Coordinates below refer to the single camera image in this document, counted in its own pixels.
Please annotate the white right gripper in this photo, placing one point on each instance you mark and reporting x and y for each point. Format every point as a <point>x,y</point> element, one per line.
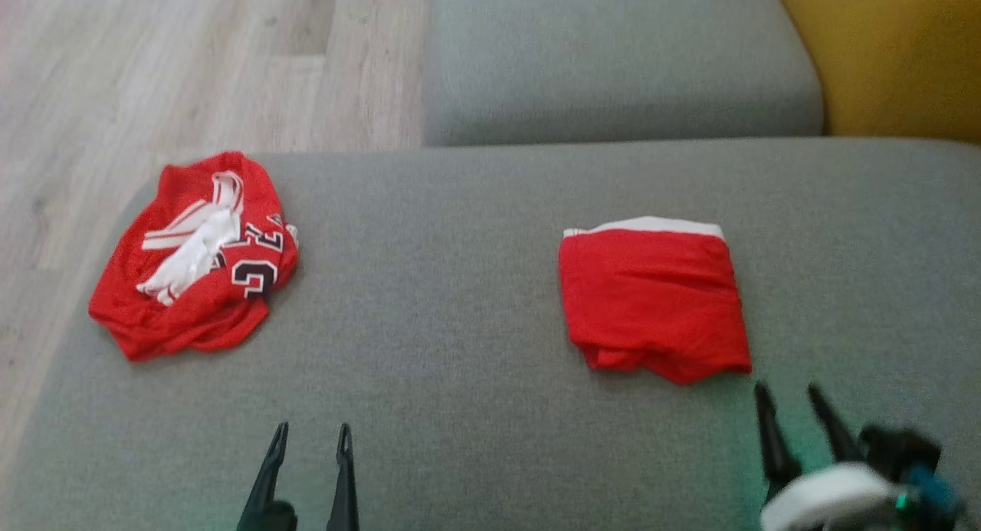
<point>828,496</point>

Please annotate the red basketball jersey white sleeves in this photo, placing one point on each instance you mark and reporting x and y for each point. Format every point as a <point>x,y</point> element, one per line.
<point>130,301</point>

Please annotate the small grey sofa cushion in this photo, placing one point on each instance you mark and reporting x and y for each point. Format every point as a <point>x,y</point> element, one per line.
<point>613,56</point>

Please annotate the large grey sofa seat cushion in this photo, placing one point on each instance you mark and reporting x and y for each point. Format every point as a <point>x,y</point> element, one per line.
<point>460,324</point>

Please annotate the red shorts with white stripe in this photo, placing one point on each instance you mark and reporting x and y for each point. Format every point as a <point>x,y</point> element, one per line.
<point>651,301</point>

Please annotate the yellow upholstered block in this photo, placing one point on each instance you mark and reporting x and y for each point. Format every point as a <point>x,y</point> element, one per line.
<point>897,48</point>

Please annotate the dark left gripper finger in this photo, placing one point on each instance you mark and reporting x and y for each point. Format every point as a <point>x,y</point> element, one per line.
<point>344,493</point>
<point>268,485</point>

